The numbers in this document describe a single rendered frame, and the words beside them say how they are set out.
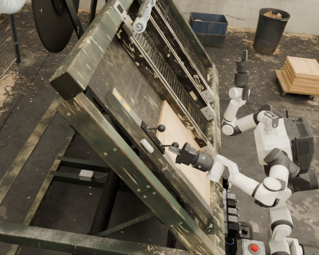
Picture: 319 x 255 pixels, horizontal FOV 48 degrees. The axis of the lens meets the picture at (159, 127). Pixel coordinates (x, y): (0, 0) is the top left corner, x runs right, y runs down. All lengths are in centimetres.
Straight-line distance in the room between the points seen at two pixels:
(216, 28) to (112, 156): 486
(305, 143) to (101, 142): 111
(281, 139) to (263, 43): 442
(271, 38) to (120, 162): 505
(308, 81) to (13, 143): 376
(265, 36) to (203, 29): 103
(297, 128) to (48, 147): 258
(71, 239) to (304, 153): 136
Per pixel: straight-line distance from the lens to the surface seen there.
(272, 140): 203
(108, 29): 176
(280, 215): 252
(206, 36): 621
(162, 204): 168
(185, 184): 192
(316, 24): 770
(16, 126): 420
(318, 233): 357
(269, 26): 621
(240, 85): 221
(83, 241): 209
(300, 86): 523
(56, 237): 212
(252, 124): 230
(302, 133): 206
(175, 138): 208
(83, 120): 143
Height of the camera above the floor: 251
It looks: 37 degrees down
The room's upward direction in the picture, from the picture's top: 7 degrees clockwise
